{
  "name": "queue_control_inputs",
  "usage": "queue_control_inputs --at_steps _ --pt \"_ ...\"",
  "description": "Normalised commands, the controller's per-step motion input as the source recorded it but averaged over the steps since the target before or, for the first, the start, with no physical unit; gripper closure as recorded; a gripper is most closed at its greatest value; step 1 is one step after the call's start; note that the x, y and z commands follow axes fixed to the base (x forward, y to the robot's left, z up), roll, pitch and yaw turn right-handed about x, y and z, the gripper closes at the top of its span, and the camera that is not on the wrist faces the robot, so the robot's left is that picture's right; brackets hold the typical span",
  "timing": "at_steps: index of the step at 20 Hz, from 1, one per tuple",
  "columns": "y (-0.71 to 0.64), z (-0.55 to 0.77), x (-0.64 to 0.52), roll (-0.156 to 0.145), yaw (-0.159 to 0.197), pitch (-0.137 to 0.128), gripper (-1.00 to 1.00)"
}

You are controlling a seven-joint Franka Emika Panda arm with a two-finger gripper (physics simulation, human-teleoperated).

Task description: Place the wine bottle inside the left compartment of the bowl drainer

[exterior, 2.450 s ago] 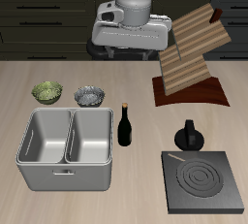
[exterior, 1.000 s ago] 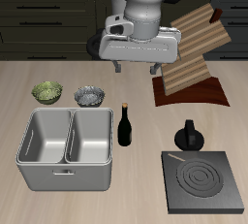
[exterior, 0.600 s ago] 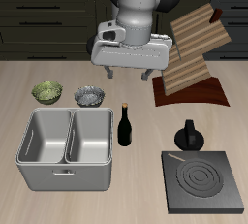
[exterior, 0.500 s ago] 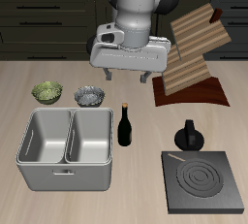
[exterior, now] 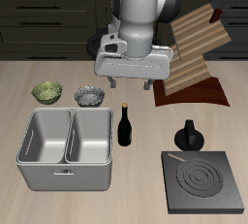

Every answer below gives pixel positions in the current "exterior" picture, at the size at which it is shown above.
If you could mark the black round knob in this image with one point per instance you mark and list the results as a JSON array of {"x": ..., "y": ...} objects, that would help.
[{"x": 189, "y": 137}]

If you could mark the dark kitchen cupboards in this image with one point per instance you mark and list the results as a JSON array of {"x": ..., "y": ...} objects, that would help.
[{"x": 48, "y": 24}]

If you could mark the white two-bin basket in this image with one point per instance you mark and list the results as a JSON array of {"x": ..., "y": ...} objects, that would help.
[{"x": 64, "y": 150}]

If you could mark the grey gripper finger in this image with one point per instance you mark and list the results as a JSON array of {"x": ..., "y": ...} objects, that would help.
[
  {"x": 148, "y": 84},
  {"x": 112, "y": 81}
]

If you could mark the green fluted bowl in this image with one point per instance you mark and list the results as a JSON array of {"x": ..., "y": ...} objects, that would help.
[{"x": 47, "y": 92}]

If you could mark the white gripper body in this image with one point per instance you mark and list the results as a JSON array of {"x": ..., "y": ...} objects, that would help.
[{"x": 132, "y": 64}]

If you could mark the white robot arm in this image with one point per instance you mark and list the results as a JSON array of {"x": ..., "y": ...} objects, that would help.
[{"x": 139, "y": 14}]

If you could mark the wooden slat tray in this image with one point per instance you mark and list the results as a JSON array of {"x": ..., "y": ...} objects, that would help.
[{"x": 193, "y": 56}]

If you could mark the dark grey stove plate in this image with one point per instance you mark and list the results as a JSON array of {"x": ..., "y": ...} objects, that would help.
[{"x": 201, "y": 181}]

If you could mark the grey fluted bowl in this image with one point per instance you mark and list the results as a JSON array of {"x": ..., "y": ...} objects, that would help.
[{"x": 89, "y": 96}]

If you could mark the dark wine bottle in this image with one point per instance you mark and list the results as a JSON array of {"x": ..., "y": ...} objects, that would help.
[{"x": 124, "y": 127}]

